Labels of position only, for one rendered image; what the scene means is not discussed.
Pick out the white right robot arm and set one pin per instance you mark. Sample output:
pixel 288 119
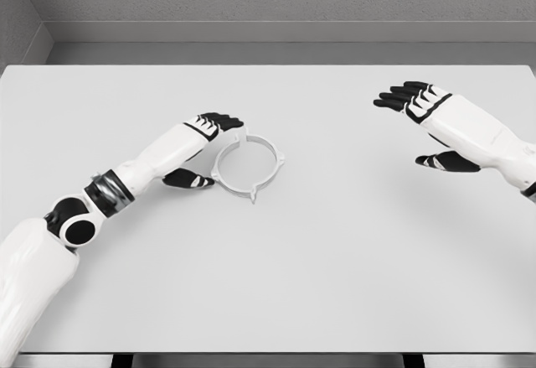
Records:
pixel 517 154

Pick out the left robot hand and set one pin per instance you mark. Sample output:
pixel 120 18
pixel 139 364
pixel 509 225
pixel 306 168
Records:
pixel 184 141

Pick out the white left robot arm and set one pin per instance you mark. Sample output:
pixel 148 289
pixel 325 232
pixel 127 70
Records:
pixel 37 255

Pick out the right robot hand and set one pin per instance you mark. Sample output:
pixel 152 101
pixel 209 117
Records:
pixel 460 125

